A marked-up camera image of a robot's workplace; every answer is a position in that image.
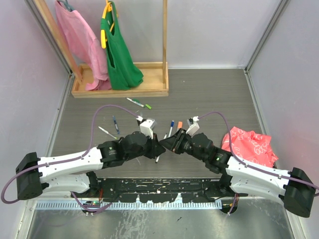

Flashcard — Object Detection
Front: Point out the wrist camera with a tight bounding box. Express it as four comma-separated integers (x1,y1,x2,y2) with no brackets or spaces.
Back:
136,116,156,139
186,116,199,136

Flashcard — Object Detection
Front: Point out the green tank top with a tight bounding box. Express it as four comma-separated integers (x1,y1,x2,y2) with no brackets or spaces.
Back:
105,1,144,90

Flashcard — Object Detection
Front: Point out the white pen green tip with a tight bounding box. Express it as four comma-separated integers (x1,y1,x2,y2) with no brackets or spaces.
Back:
98,126,118,139

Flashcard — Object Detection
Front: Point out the white pen black tip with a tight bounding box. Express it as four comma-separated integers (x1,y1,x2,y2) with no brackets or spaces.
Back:
168,125,173,137

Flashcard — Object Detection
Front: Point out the blue grey hanger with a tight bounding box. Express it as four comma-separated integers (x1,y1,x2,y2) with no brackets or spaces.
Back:
57,0,75,12

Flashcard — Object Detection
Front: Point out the grey slotted cable duct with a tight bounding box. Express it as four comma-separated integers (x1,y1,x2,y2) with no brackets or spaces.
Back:
35,200,222,210

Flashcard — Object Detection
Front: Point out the red patterned cloth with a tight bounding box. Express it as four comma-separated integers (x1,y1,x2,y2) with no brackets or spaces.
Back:
230,126,278,167

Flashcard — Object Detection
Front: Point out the blue pen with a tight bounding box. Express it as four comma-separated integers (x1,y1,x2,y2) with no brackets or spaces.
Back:
112,116,120,134

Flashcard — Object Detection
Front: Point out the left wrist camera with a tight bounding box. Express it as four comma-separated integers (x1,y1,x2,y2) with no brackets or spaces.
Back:
136,116,156,139

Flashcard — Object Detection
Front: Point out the wooden clothes rack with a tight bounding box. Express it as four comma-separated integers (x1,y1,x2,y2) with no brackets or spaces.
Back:
35,0,169,98

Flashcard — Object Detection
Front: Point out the pink shirt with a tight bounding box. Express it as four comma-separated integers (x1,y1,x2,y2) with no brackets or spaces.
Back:
55,1,112,91

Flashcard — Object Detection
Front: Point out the yellow hanger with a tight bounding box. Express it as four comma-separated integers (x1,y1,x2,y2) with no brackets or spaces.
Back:
100,0,118,49

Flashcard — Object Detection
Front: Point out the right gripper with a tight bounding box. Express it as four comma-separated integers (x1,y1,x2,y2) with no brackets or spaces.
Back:
159,127,207,162

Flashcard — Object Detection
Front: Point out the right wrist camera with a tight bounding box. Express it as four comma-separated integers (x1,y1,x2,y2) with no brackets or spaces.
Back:
186,116,199,136

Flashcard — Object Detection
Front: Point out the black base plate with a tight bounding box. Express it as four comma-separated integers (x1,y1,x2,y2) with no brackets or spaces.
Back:
78,178,235,203

